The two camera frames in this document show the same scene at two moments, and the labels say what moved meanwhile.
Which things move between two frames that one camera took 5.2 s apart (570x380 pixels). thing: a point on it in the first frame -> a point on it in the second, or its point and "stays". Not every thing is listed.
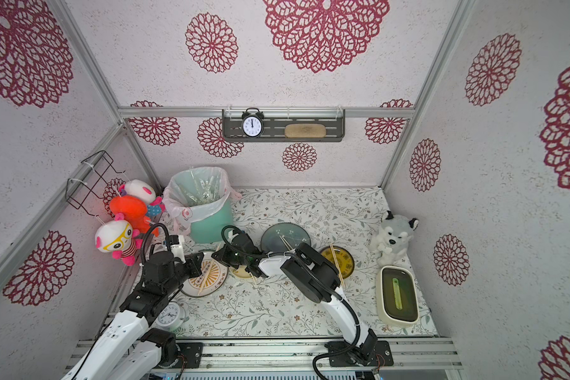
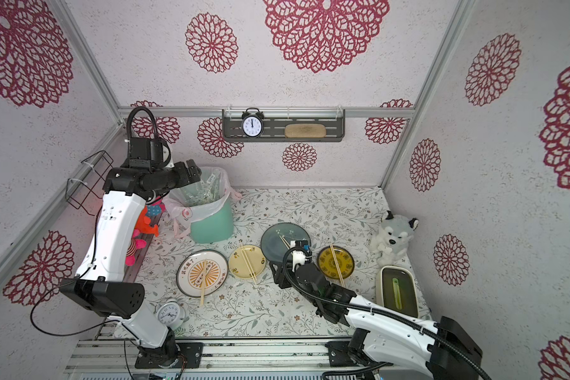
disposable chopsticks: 286,242 stays
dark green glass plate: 294,233 stays
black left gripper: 195,265 -> 185,178
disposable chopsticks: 338,266 stays
